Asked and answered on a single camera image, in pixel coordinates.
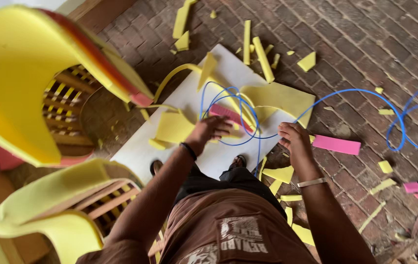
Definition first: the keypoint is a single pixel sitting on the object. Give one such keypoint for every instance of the person's left hand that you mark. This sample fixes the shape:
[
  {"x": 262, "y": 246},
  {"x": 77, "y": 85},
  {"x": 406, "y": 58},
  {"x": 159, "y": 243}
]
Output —
[{"x": 207, "y": 130}]

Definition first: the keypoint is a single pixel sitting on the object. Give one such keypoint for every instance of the person's right hand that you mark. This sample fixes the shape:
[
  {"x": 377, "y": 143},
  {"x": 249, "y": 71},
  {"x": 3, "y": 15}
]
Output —
[{"x": 299, "y": 143}]

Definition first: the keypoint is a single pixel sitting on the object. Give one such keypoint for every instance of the person's left fingers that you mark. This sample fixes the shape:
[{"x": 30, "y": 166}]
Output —
[{"x": 223, "y": 126}]

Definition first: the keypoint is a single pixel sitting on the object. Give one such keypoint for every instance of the person's right fingers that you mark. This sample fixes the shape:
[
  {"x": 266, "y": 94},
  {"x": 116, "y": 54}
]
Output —
[{"x": 285, "y": 135}]

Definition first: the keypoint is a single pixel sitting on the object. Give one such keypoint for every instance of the pink foam strip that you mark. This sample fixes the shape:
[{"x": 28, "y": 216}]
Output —
[{"x": 231, "y": 115}]

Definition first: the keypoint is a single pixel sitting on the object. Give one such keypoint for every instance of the white board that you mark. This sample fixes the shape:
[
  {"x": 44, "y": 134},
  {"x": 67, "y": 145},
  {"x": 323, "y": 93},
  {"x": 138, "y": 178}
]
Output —
[{"x": 209, "y": 157}]

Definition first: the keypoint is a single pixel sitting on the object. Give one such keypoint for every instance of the large yellow foam sheet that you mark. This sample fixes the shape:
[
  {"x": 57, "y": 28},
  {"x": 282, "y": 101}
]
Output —
[{"x": 282, "y": 99}]

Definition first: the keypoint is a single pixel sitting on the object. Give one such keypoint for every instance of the person's right sandal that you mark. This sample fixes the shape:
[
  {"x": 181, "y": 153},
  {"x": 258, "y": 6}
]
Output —
[{"x": 239, "y": 160}]

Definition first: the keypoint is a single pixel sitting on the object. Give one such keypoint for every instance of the person's sandal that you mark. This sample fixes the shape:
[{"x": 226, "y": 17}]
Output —
[
  {"x": 155, "y": 167},
  {"x": 239, "y": 160}
]

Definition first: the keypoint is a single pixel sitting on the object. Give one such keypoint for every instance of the yellow foam scrap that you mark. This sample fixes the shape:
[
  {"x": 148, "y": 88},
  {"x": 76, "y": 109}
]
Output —
[
  {"x": 307, "y": 61},
  {"x": 382, "y": 186},
  {"x": 280, "y": 174},
  {"x": 385, "y": 167},
  {"x": 303, "y": 234},
  {"x": 291, "y": 198}
]

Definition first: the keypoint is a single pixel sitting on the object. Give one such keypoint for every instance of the black wristband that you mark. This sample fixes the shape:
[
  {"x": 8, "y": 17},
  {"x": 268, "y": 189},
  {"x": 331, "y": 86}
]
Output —
[{"x": 189, "y": 150}]

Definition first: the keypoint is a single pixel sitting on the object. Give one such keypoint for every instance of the square yellow foam piece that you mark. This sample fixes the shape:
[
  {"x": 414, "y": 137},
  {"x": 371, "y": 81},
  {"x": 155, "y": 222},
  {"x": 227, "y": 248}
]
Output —
[{"x": 174, "y": 127}]

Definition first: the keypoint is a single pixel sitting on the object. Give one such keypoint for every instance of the pink foam block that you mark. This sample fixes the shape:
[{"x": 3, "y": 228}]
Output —
[{"x": 336, "y": 145}]

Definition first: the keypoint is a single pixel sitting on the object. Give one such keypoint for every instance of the black trousers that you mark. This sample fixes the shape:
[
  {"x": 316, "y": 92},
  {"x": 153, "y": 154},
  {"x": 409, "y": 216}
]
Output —
[{"x": 238, "y": 181}]

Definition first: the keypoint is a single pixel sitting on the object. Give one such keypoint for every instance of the triangular yellow foam piece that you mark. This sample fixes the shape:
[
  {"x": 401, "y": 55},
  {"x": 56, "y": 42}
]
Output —
[{"x": 207, "y": 69}]

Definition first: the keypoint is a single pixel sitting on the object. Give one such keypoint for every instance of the small yellow foam chunk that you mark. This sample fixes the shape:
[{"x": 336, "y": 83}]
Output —
[{"x": 156, "y": 144}]

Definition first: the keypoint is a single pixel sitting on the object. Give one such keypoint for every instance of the thin curved yellow foam strip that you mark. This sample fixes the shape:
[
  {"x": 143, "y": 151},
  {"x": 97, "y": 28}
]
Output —
[{"x": 168, "y": 77}]

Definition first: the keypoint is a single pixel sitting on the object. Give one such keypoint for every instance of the thick yellow foam strip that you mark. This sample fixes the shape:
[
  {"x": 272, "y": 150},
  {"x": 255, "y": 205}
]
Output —
[{"x": 263, "y": 60}]

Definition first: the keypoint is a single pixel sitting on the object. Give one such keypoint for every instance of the person's left sandal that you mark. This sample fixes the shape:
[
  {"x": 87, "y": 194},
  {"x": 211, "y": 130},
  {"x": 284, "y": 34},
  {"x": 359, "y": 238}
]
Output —
[{"x": 155, "y": 167}]

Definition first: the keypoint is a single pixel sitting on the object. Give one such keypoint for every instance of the narrow yellow foam strip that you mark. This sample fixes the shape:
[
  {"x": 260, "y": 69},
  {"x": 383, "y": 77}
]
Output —
[{"x": 246, "y": 42}]

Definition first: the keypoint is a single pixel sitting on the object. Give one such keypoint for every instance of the yellow foam wedge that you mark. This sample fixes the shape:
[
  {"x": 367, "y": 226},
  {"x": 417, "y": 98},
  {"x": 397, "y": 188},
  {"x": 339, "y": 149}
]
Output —
[{"x": 183, "y": 43}]

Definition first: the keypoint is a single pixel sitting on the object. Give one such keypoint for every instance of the brown printed shirt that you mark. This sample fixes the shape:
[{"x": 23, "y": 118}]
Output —
[{"x": 231, "y": 231}]

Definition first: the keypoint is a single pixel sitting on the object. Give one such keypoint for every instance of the long yellow foam offcut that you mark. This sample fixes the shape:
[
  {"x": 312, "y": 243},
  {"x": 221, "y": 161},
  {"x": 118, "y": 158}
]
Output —
[{"x": 181, "y": 20}]

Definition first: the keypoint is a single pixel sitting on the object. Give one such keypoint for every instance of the thin yellow foam sliver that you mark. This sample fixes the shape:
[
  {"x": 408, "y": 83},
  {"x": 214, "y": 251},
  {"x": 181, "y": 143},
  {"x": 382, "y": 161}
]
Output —
[{"x": 371, "y": 218}]

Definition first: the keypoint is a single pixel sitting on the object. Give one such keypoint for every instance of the small pink foam piece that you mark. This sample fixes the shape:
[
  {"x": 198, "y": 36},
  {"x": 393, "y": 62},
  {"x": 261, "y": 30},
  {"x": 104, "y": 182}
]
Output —
[{"x": 412, "y": 187}]

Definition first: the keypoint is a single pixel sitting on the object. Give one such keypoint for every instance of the wooden chair with yellow foam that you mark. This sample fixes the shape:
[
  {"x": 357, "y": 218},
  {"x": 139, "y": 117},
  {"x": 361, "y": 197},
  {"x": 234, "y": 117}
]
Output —
[
  {"x": 55, "y": 220},
  {"x": 18, "y": 84}
]

